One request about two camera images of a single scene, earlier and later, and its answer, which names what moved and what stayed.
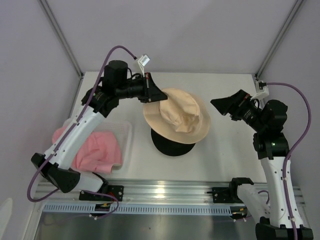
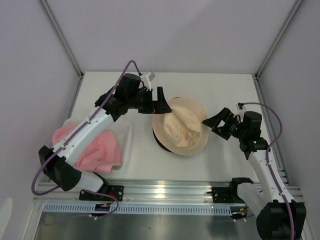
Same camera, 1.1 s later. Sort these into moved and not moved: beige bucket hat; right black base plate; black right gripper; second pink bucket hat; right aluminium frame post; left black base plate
Moved: beige bucket hat; black right gripper
Not moved: right aluminium frame post; left black base plate; right black base plate; second pink bucket hat
